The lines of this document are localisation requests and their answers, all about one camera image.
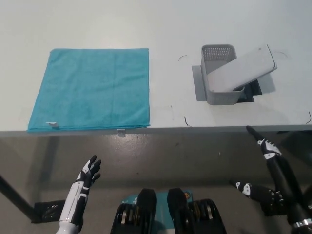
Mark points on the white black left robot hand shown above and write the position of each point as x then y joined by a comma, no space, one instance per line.
76,200

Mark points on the small white edge sticker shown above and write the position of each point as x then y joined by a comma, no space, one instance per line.
121,132

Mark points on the white rectangular box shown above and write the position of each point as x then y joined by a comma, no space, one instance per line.
243,69

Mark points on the teal microfiber cloth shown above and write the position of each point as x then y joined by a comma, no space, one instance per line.
92,87

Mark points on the grey perforated plastic basket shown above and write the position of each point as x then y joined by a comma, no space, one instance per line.
224,98

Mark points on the black table leg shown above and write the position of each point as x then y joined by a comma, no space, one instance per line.
17,195

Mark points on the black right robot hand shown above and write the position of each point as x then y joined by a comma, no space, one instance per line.
282,175

